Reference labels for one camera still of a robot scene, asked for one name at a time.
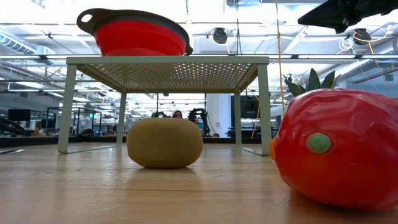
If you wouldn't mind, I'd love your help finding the small orange tangerine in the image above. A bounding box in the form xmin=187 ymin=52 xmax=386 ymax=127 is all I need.
xmin=269 ymin=136 xmax=277 ymax=161

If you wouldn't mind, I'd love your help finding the brown kiwi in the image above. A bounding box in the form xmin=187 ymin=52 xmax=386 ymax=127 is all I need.
xmin=126 ymin=117 xmax=204 ymax=170

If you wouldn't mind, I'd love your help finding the potted plant white pot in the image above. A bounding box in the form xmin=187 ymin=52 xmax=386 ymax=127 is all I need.
xmin=283 ymin=67 xmax=342 ymax=98

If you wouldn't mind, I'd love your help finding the red mango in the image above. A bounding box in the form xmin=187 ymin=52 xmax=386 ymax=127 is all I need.
xmin=273 ymin=88 xmax=398 ymax=213

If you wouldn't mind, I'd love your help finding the green perforated metal shelf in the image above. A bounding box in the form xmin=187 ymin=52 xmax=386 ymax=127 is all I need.
xmin=57 ymin=55 xmax=273 ymax=157

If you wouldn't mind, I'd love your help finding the red collapsible bowl grey rim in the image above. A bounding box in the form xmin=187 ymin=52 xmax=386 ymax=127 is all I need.
xmin=76 ymin=7 xmax=194 ymax=57

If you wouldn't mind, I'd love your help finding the black ceiling cable reel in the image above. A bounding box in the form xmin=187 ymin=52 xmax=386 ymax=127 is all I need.
xmin=211 ymin=27 xmax=229 ymax=45
xmin=353 ymin=27 xmax=373 ymax=46

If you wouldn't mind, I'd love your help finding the black wall monitor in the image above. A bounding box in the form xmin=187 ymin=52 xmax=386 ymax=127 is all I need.
xmin=230 ymin=95 xmax=261 ymax=119

